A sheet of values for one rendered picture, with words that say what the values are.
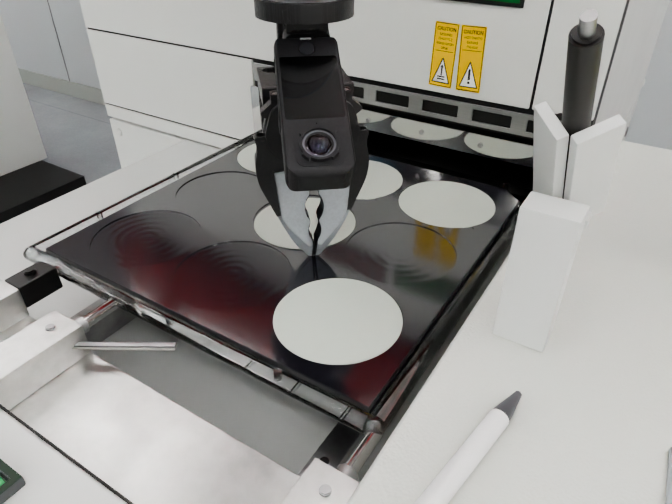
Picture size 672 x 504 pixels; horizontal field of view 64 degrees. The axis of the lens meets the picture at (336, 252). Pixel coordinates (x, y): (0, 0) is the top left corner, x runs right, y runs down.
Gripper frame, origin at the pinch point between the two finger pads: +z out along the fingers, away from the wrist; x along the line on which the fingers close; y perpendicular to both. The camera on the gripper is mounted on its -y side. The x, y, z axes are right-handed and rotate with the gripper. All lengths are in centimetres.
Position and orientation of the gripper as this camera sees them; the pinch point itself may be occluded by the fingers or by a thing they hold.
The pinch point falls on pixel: (314, 246)
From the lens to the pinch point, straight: 47.9
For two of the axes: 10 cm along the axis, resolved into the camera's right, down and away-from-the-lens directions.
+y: -1.9, -5.5, 8.1
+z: 0.0, 8.3, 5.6
